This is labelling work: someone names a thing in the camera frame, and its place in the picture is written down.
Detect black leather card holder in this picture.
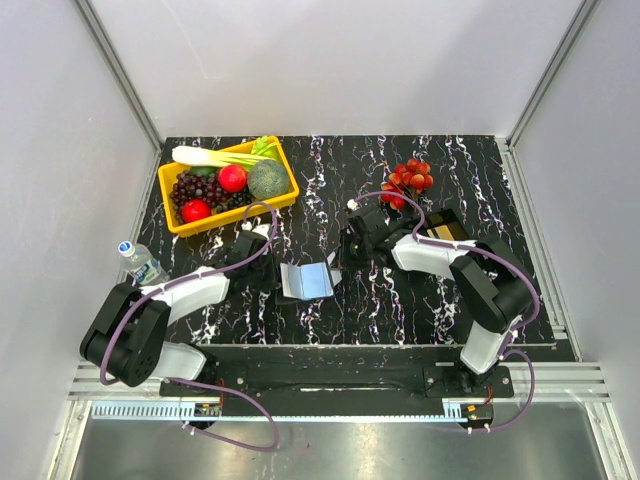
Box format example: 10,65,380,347
276,251,342,305

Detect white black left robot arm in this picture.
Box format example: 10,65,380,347
79,224,276,395

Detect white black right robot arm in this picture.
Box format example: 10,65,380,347
340,205,540,396

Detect gold credit card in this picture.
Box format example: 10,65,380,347
426,224,457,241

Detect black card storage box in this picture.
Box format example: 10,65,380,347
400,209,470,241

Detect red artificial berry bunch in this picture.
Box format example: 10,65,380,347
380,158,434,211

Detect red tomato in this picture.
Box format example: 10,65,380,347
181,199,211,223

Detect green melon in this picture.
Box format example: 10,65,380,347
248,160,290,200

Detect red apple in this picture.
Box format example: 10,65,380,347
218,164,248,193

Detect dark purple grape bunch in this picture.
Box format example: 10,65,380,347
169,170,253,215

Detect plastic water bottle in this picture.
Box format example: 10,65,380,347
117,241,170,286

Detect white green leek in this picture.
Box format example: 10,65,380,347
172,136,279,169

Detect yellow plastic tray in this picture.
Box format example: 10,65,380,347
158,136,300,237

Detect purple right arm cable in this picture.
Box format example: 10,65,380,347
348,192,542,435

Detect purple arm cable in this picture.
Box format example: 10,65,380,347
348,192,542,435
99,201,281,451

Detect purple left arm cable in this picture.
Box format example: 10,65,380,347
99,201,281,451

